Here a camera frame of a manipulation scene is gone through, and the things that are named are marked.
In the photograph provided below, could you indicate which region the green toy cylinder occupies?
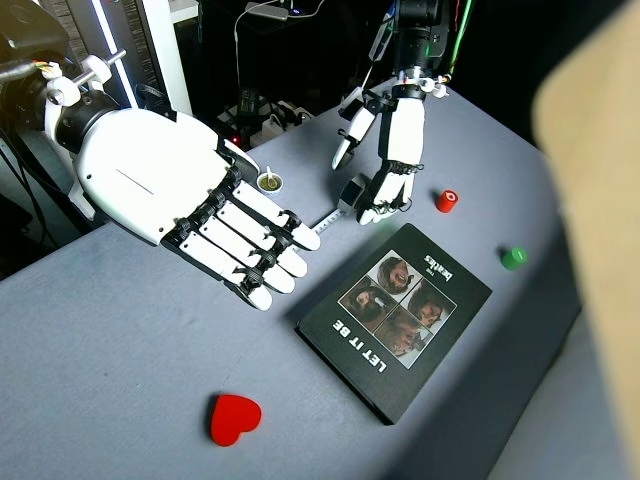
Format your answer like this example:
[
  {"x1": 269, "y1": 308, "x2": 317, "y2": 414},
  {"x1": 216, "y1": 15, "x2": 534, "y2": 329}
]
[{"x1": 501, "y1": 245, "x2": 529, "y2": 272}]

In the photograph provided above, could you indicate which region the silver flat device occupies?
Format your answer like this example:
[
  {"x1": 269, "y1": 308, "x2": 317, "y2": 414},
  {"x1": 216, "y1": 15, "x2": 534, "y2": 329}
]
[{"x1": 243, "y1": 1, "x2": 291, "y2": 22}]

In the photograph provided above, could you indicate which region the black Let It Be album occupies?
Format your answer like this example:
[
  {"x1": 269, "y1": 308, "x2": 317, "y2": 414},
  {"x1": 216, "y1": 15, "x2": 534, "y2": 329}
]
[{"x1": 294, "y1": 222, "x2": 494, "y2": 427}]

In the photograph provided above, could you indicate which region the beige blurred board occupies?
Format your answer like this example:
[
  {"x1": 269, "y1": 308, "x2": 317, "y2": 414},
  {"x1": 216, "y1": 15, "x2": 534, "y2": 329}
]
[{"x1": 532, "y1": 0, "x2": 640, "y2": 361}]

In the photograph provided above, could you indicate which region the red toy cylinder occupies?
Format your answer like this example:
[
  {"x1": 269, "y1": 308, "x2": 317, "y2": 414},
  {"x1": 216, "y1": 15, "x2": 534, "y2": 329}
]
[{"x1": 434, "y1": 188, "x2": 461, "y2": 214}]

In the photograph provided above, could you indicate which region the thin green cable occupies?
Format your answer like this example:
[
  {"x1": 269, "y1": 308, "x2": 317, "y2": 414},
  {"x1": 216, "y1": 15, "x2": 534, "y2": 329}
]
[{"x1": 448, "y1": 0, "x2": 475, "y2": 76}]

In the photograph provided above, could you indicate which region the grey tablecloth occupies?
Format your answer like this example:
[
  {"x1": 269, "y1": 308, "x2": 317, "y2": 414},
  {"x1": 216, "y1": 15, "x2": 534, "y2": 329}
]
[{"x1": 0, "y1": 79, "x2": 586, "y2": 480}]

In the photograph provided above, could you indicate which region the white cabinet with light strip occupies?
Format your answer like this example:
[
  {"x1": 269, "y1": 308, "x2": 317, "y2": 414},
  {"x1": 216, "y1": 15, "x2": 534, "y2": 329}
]
[{"x1": 74, "y1": 0, "x2": 195, "y2": 119}]

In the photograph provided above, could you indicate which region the red heart block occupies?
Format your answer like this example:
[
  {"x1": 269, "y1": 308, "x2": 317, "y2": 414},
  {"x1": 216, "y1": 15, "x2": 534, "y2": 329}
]
[{"x1": 209, "y1": 393, "x2": 263, "y2": 448}]

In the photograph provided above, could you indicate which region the green toy bowl with spoon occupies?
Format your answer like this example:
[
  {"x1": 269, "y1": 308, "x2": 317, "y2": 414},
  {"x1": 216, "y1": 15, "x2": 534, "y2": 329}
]
[{"x1": 256, "y1": 167, "x2": 285, "y2": 194}]

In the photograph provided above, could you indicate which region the white power strip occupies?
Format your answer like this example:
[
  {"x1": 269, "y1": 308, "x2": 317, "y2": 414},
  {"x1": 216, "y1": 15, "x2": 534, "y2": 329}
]
[{"x1": 257, "y1": 99, "x2": 317, "y2": 144}]

